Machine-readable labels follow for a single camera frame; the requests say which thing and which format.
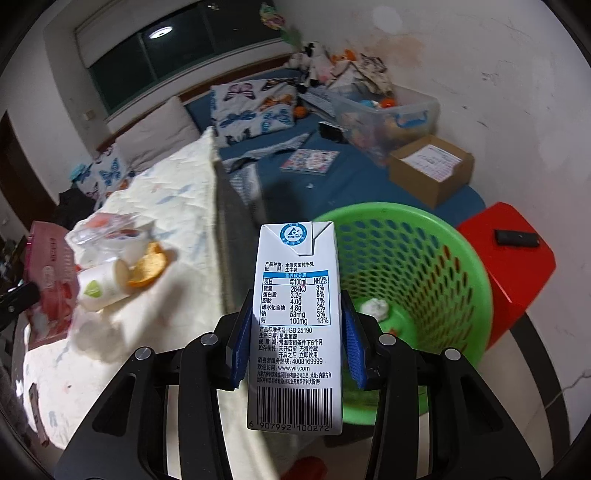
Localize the printed paper sheet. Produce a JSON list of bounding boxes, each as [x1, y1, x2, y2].
[[404, 144, 462, 181]]

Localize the crumpled clear plastic bag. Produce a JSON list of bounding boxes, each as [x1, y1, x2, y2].
[[65, 210, 155, 271]]

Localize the white printed cloth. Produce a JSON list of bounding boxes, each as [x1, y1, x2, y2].
[[332, 53, 395, 95]]

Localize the red plastic stool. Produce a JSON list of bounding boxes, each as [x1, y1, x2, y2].
[[456, 202, 557, 349]]

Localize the brown cardboard box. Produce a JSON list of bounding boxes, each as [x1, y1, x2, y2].
[[387, 135, 475, 210]]

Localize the blue bed sheet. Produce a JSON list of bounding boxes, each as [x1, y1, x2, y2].
[[185, 69, 485, 232]]

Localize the butterfly print pillow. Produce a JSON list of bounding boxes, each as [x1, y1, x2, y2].
[[76, 145, 137, 210], [210, 76, 301, 146]]

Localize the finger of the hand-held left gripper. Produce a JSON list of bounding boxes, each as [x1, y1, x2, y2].
[[0, 282, 41, 324]]

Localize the orange peel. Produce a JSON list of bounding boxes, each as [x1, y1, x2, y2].
[[127, 241, 168, 289]]

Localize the black remote control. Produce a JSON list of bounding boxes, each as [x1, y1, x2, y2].
[[494, 228, 540, 247]]

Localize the clear plastic storage bin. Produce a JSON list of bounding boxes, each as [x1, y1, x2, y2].
[[330, 83, 441, 167]]

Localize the striped blue folded cloth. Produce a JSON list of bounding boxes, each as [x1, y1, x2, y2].
[[300, 88, 342, 116]]

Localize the crumpled white tissue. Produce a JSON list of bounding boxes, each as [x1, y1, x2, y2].
[[360, 298, 389, 320]]

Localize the black white cow plush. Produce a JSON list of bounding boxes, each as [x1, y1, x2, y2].
[[288, 41, 331, 88]]

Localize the pink snack packet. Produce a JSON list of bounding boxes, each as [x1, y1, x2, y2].
[[23, 220, 81, 344]]

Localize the colourful flower toy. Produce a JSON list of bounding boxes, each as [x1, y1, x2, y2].
[[259, 2, 289, 31]]

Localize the green plastic basket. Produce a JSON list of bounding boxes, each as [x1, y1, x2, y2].
[[310, 202, 495, 428]]

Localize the white blue milk carton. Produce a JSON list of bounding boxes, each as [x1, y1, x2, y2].
[[246, 220, 345, 437]]

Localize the small white yogurt bottle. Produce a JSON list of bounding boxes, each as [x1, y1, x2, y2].
[[78, 258, 131, 312]]

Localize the dark window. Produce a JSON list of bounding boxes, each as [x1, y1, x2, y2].
[[74, 0, 278, 114]]

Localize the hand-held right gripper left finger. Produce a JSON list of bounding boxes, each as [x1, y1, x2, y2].
[[55, 307, 259, 480]]

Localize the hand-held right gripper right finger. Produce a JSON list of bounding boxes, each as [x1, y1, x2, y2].
[[339, 291, 541, 480]]

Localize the beige pillow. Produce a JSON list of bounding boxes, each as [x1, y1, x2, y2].
[[113, 96, 201, 174]]

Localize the colourful booklet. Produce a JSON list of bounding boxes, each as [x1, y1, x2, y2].
[[279, 148, 340, 176]]

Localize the white printed quilt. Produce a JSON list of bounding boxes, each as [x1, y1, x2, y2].
[[11, 126, 333, 480]]

